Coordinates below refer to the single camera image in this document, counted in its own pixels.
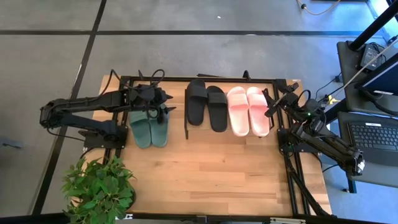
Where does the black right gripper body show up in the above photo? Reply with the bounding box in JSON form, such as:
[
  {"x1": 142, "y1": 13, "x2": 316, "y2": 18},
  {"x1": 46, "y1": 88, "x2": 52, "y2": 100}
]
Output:
[{"x1": 277, "y1": 89, "x2": 305, "y2": 113}]

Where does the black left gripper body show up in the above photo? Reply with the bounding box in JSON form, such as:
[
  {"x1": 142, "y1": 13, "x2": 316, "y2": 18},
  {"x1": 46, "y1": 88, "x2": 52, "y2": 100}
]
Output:
[{"x1": 129, "y1": 83, "x2": 166, "y2": 119}]

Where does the pink rubber slide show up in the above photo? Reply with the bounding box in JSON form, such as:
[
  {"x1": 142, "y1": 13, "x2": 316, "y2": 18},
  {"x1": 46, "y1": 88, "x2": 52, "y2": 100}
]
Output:
[
  {"x1": 246, "y1": 86, "x2": 271, "y2": 138},
  {"x1": 226, "y1": 86, "x2": 251, "y2": 138}
]

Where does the green rubber slide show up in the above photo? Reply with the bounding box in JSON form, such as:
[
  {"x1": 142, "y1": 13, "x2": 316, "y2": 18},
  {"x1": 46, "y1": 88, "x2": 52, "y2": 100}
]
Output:
[
  {"x1": 129, "y1": 110, "x2": 153, "y2": 149},
  {"x1": 149, "y1": 105, "x2": 170, "y2": 148}
]

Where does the black rubber slide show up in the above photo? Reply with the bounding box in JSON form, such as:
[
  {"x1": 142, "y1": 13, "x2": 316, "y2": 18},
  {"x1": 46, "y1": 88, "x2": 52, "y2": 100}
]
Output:
[
  {"x1": 185, "y1": 78, "x2": 208, "y2": 127},
  {"x1": 205, "y1": 85, "x2": 229, "y2": 133}
]

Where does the wooden shelf with black legs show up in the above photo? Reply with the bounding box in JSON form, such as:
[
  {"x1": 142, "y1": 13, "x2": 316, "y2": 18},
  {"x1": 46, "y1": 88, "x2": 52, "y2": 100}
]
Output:
[{"x1": 183, "y1": 79, "x2": 276, "y2": 140}]

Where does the black diagonal support beam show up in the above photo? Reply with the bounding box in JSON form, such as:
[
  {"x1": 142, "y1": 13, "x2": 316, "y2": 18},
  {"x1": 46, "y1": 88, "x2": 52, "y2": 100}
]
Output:
[{"x1": 323, "y1": 99, "x2": 349, "y2": 124}]

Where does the dark grey computer desk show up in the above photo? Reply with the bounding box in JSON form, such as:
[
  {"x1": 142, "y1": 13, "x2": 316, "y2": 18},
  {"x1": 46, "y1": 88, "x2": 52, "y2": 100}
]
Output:
[{"x1": 336, "y1": 40, "x2": 398, "y2": 118}]

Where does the black power adapter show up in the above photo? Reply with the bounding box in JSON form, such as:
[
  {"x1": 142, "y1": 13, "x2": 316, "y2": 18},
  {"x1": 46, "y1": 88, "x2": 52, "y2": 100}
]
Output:
[{"x1": 359, "y1": 43, "x2": 379, "y2": 71}]

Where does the thin white rod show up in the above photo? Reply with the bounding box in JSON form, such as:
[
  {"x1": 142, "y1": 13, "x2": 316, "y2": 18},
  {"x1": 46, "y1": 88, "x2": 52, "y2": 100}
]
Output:
[{"x1": 343, "y1": 36, "x2": 398, "y2": 90}]

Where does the dark computer monitor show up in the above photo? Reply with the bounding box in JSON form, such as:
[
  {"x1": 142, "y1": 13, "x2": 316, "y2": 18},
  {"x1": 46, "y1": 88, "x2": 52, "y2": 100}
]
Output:
[{"x1": 356, "y1": 52, "x2": 398, "y2": 98}]

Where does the black computer keyboard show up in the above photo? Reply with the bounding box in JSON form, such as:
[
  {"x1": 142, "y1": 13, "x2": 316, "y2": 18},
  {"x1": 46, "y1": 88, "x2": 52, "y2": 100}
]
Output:
[{"x1": 347, "y1": 121, "x2": 398, "y2": 167}]

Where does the black diagonal pole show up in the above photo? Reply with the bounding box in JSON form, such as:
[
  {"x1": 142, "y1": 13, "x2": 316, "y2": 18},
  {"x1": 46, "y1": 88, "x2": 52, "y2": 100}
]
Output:
[{"x1": 348, "y1": 0, "x2": 398, "y2": 51}]

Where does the green leafy potted plant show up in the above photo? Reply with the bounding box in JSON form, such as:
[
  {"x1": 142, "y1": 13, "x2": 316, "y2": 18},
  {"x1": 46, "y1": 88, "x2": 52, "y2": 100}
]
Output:
[{"x1": 60, "y1": 154, "x2": 137, "y2": 224}]

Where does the dark grey keyboard tray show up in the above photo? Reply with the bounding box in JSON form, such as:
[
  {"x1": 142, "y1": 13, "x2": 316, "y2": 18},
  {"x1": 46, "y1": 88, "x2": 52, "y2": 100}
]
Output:
[{"x1": 337, "y1": 111, "x2": 398, "y2": 194}]

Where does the small dark floor object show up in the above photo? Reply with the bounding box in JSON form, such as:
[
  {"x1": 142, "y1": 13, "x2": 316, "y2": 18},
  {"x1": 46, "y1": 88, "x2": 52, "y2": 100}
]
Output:
[{"x1": 0, "y1": 138, "x2": 25, "y2": 151}]

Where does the black floor cable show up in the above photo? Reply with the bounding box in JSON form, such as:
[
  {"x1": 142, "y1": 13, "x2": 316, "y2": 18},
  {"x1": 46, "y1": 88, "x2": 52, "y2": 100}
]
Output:
[{"x1": 307, "y1": 73, "x2": 345, "y2": 110}]

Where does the yellow floor cable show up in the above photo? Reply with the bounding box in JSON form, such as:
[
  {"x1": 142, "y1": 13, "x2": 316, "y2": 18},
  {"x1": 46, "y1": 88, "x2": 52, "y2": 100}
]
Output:
[{"x1": 297, "y1": 0, "x2": 342, "y2": 16}]

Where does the silver metal bracket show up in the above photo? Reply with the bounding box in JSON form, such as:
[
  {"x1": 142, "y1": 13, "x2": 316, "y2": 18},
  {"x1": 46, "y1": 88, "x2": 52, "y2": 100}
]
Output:
[{"x1": 269, "y1": 217, "x2": 307, "y2": 224}]

